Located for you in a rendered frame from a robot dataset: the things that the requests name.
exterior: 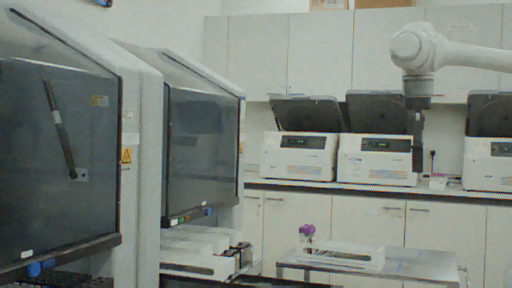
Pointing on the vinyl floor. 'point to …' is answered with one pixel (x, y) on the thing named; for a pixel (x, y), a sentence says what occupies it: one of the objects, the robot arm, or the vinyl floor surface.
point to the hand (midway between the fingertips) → (417, 166)
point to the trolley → (427, 266)
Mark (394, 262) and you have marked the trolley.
